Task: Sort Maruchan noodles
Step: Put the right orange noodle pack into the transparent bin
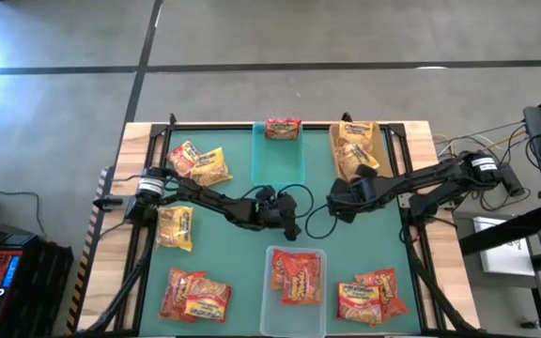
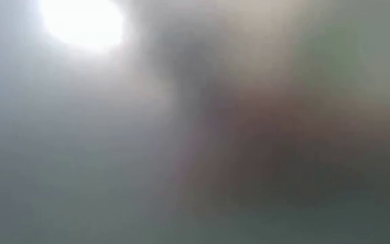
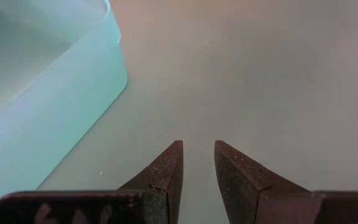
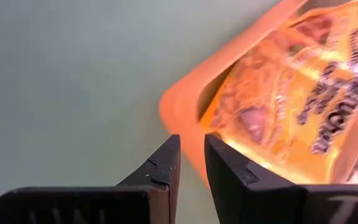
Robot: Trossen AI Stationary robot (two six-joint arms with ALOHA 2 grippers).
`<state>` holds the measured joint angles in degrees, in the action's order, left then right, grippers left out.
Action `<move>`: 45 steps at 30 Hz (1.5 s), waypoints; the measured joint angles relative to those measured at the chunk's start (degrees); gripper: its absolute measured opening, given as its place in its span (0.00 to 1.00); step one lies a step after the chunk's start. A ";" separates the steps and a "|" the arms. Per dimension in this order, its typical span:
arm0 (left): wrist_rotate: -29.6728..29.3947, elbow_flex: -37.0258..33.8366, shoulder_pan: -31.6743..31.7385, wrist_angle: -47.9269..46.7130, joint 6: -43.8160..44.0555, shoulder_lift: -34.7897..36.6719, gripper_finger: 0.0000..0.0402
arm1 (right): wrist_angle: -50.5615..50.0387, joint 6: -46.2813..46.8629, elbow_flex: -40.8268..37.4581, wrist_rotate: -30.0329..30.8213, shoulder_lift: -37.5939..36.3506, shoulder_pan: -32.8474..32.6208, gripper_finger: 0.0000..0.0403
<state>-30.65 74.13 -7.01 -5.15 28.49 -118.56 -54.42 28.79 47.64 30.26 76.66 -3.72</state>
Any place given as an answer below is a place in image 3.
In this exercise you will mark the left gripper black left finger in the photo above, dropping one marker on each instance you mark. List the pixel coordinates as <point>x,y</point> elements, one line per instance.
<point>163,193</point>

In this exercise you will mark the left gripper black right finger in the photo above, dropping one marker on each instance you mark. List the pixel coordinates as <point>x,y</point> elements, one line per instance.
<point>244,193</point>

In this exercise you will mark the teal plastic bin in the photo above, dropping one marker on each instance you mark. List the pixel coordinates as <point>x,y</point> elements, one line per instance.
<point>42,93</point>

